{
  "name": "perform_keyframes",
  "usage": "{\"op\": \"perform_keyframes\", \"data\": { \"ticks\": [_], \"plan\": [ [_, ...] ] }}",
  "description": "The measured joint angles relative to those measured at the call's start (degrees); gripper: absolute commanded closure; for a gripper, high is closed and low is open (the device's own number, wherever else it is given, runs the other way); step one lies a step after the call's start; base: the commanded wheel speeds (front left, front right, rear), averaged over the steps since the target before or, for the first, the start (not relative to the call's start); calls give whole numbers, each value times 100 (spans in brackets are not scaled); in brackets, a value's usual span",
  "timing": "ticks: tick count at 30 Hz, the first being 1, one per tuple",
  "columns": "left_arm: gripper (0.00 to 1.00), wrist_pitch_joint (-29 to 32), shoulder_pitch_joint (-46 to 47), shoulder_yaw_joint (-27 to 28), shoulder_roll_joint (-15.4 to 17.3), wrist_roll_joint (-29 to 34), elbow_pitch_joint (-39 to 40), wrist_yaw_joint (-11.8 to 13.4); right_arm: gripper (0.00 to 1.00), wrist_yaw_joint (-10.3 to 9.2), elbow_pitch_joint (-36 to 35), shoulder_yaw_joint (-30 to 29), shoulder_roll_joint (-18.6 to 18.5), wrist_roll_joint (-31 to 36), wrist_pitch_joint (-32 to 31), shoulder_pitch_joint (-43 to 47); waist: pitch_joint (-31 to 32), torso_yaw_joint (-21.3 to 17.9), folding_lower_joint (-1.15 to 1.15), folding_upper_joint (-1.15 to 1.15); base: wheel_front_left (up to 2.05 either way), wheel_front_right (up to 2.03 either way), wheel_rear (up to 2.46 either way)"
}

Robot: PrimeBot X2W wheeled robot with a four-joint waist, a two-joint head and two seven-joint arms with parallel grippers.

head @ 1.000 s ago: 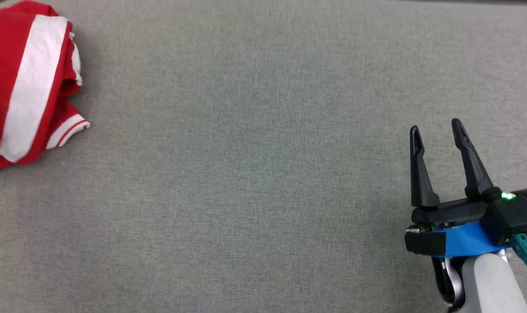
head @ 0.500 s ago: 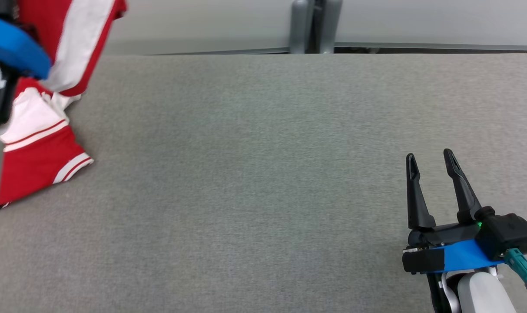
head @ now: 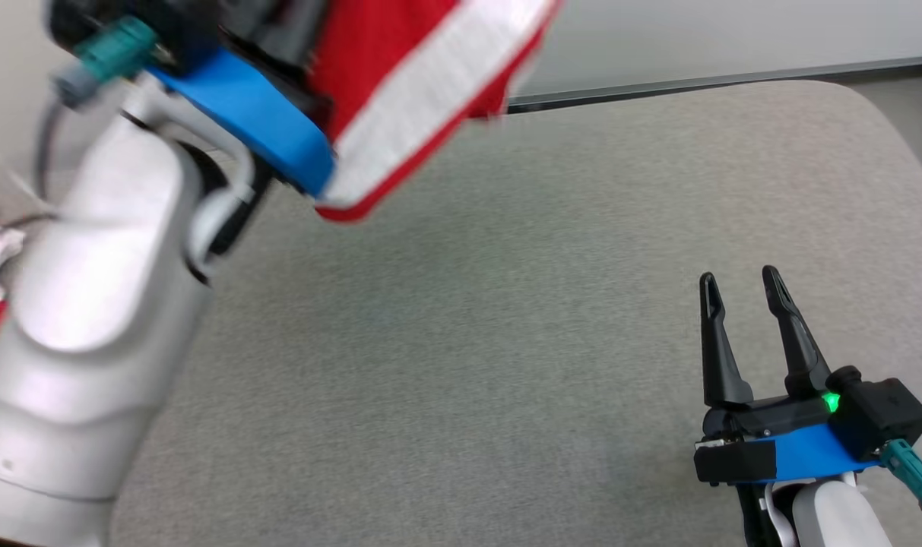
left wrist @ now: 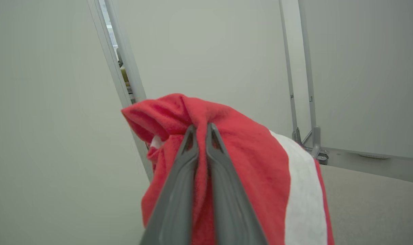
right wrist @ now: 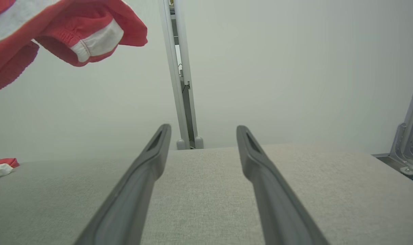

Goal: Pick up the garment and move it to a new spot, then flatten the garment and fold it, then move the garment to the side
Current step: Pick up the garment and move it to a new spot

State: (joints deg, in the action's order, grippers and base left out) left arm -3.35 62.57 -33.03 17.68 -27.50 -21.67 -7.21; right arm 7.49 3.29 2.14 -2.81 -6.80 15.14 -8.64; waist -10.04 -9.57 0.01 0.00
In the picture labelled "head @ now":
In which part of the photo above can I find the grey metal wall rail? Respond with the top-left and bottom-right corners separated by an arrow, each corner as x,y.
506,55 -> 922,115

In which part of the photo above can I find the teal right cable connector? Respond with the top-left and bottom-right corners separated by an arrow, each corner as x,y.
879,438 -> 922,525

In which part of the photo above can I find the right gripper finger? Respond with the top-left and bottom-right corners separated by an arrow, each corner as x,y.
700,272 -> 754,411
762,265 -> 834,400

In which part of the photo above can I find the teal left cable connector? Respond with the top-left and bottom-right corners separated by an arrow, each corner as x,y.
35,17 -> 161,206

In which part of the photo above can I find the red and white shirt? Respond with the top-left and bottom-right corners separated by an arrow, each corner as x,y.
309,0 -> 564,223

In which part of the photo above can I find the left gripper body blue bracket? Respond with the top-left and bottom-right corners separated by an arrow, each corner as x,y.
145,0 -> 336,198

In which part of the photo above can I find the teal cable connector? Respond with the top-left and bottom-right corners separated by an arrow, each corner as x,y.
879,438 -> 922,525
35,17 -> 161,206

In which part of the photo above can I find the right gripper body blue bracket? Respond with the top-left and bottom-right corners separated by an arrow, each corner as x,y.
695,391 -> 883,487

